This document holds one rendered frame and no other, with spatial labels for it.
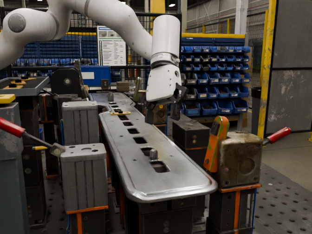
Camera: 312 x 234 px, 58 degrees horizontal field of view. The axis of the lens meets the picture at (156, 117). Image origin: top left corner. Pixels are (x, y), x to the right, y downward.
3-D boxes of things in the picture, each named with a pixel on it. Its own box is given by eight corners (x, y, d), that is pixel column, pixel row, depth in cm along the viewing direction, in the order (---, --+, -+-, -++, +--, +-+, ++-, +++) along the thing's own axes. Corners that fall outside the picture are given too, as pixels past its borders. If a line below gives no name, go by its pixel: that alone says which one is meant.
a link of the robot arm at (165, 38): (151, 66, 89) (150, 51, 80) (153, 29, 92) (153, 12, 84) (177, 67, 89) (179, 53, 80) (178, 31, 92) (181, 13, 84)
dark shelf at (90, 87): (138, 88, 199) (138, 84, 198) (-3, 94, 175) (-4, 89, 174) (132, 85, 219) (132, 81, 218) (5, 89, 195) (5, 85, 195)
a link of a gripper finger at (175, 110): (187, 96, 77) (186, 119, 75) (177, 98, 79) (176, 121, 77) (180, 92, 75) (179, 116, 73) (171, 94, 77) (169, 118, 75)
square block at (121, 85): (130, 133, 195) (129, 82, 187) (119, 134, 193) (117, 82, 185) (128, 131, 202) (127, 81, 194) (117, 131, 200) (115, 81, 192)
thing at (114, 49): (127, 67, 215) (126, 24, 208) (97, 67, 209) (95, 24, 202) (126, 67, 217) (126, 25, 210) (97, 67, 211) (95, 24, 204)
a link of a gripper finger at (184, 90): (189, 79, 77) (188, 99, 75) (167, 84, 82) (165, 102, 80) (187, 78, 76) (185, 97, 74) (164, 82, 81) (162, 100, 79)
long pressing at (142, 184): (237, 190, 55) (237, 182, 54) (123, 206, 49) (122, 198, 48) (123, 94, 184) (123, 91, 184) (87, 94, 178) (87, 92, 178)
